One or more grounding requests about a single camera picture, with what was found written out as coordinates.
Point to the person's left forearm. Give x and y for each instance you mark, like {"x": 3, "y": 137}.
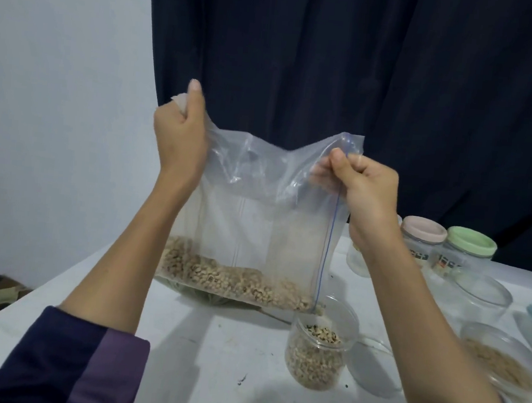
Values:
{"x": 113, "y": 283}

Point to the transparent jar green lid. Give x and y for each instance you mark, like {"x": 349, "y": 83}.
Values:
{"x": 471, "y": 241}

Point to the person's right forearm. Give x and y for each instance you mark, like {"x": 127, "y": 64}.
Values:
{"x": 430, "y": 346}

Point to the clear zip bag of black-eyed peas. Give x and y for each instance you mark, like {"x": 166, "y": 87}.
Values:
{"x": 255, "y": 217}

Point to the clear round lid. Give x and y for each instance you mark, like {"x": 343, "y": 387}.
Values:
{"x": 376, "y": 369}

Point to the person's right hand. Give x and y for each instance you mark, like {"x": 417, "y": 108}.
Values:
{"x": 367, "y": 199}

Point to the pile of yellow soybeans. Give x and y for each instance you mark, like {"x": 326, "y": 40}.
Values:
{"x": 502, "y": 364}

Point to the clear bag with green beans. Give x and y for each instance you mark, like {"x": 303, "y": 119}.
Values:
{"x": 192, "y": 291}

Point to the dark navy curtain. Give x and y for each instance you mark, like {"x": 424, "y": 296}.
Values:
{"x": 373, "y": 69}

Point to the transparent jar blue lid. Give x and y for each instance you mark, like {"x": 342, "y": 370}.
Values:
{"x": 358, "y": 259}

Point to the person's left hand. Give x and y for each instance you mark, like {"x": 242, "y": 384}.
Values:
{"x": 180, "y": 144}

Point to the transparent jar pink lid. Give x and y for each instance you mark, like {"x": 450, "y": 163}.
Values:
{"x": 424, "y": 229}

